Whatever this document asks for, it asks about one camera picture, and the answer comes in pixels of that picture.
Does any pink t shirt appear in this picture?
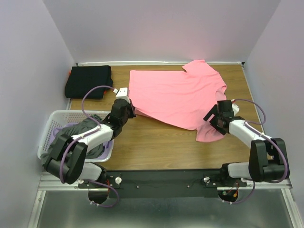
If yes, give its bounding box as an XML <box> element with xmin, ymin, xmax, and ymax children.
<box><xmin>129</xmin><ymin>60</ymin><xmax>227</xmax><ymax>143</ymax></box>

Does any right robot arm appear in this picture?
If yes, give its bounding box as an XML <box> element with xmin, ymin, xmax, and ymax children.
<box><xmin>204</xmin><ymin>99</ymin><xmax>290</xmax><ymax>186</ymax></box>

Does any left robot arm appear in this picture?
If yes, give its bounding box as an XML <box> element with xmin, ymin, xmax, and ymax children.
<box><xmin>42</xmin><ymin>98</ymin><xmax>136</xmax><ymax>188</ymax></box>

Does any lavender t shirt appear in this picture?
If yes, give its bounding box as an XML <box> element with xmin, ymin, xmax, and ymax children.
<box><xmin>48</xmin><ymin>119</ymin><xmax>112</xmax><ymax>159</ymax></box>

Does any grey t shirt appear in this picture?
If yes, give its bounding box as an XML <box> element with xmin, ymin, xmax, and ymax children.
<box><xmin>40</xmin><ymin>114</ymin><xmax>109</xmax><ymax>167</ymax></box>

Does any black folded t shirt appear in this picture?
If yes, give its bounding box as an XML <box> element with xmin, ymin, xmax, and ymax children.
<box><xmin>64</xmin><ymin>65</ymin><xmax>113</xmax><ymax>99</ymax></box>

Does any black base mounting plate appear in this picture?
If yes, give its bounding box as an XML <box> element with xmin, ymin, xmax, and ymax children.
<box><xmin>78</xmin><ymin>169</ymin><xmax>249</xmax><ymax>199</ymax></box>

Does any white plastic laundry basket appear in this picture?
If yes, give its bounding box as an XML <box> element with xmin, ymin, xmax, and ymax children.
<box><xmin>37</xmin><ymin>110</ymin><xmax>114</xmax><ymax>163</ymax></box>

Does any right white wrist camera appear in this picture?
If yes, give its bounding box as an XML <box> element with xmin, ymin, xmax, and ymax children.
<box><xmin>231</xmin><ymin>99</ymin><xmax>240</xmax><ymax>116</ymax></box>

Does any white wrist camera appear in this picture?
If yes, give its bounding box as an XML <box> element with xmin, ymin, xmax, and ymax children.
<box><xmin>231</xmin><ymin>99</ymin><xmax>240</xmax><ymax>116</ymax></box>
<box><xmin>113</xmin><ymin>87</ymin><xmax>131</xmax><ymax>104</ymax></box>

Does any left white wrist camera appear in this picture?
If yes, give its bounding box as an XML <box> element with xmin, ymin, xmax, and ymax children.
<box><xmin>113</xmin><ymin>87</ymin><xmax>131</xmax><ymax>104</ymax></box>

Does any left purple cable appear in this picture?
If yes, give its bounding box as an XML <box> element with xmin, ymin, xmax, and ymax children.
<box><xmin>60</xmin><ymin>85</ymin><xmax>119</xmax><ymax>207</ymax></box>

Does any white wall base trim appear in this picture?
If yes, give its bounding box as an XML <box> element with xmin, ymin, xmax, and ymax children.
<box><xmin>76</xmin><ymin>61</ymin><xmax>244</xmax><ymax>67</ymax></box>

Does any aluminium extrusion rail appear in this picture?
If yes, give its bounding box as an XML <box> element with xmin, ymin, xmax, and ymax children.
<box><xmin>38</xmin><ymin>173</ymin><xmax>292</xmax><ymax>191</ymax></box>

